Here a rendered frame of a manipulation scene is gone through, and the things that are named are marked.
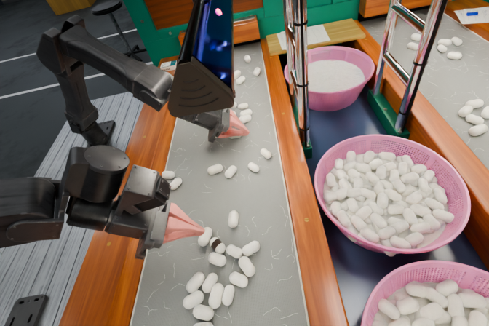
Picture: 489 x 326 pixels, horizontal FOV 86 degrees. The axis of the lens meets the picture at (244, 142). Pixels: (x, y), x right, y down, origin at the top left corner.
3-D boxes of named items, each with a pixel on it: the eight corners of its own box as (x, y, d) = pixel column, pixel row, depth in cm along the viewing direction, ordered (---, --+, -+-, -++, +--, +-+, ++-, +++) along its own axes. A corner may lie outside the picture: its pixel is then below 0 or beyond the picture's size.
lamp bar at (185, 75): (172, 119, 33) (145, 68, 28) (206, -21, 76) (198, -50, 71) (235, 108, 32) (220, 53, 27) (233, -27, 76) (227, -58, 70)
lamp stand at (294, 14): (242, 168, 73) (188, -9, 41) (241, 121, 87) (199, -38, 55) (312, 158, 71) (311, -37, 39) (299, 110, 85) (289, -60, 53)
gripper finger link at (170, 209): (212, 211, 46) (158, 198, 43) (209, 252, 41) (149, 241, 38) (197, 228, 50) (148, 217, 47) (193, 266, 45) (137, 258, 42)
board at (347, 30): (270, 56, 94) (269, 53, 93) (266, 38, 105) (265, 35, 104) (365, 38, 91) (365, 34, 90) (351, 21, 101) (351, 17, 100)
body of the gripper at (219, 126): (227, 100, 68) (200, 89, 65) (226, 127, 61) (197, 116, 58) (215, 117, 72) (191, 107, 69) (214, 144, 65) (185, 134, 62)
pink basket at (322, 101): (340, 130, 76) (342, 104, 69) (270, 100, 91) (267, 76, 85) (385, 83, 86) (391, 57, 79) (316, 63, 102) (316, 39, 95)
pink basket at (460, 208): (370, 299, 47) (379, 282, 40) (292, 189, 65) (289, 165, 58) (485, 231, 51) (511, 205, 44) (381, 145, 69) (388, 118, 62)
